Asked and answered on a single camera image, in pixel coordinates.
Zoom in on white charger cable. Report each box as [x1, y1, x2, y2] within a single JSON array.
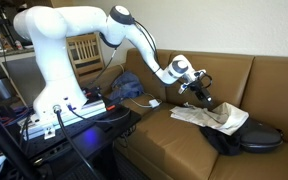
[[118, 63, 156, 110]]

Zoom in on white power adapter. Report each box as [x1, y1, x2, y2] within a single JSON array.
[[148, 98, 161, 109]]

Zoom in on dark navy garment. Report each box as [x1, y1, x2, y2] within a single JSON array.
[[199, 124, 243, 157]]

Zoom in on wooden slat-back chair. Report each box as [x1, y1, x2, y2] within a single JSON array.
[[65, 33, 107, 80]]

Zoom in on thin blue cable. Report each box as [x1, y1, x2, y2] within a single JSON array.
[[66, 104, 132, 123]]

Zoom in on thick black base cable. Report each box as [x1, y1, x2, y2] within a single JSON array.
[[52, 104, 102, 180]]

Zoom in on kitchen counter top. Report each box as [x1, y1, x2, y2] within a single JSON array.
[[0, 46, 35, 64]]

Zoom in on brown leather sofa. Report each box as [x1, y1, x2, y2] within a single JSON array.
[[78, 47, 288, 180]]

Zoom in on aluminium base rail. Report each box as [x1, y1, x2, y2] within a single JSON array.
[[18, 99, 108, 140]]

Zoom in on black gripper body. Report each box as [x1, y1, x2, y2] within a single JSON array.
[[185, 69, 214, 101]]

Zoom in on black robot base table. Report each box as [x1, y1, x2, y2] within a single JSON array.
[[15, 96, 143, 169]]

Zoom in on small red white bottle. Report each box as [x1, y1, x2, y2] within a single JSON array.
[[14, 39, 24, 51]]

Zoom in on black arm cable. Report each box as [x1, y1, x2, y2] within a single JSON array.
[[93, 19, 163, 86]]

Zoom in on blue denim jeans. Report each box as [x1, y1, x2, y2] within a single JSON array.
[[108, 70, 145, 102]]

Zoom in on black oval hard case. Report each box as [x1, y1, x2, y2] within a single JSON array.
[[238, 116, 284, 154]]

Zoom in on black clamp orange handle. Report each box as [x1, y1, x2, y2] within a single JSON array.
[[105, 95, 127, 112], [83, 86, 103, 99]]

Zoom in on black tripod pole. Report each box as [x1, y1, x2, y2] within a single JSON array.
[[0, 101, 40, 180]]

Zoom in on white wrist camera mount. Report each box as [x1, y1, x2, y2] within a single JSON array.
[[178, 83, 189, 95]]

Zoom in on beige khaki pants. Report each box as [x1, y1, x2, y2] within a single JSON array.
[[169, 101, 251, 136]]

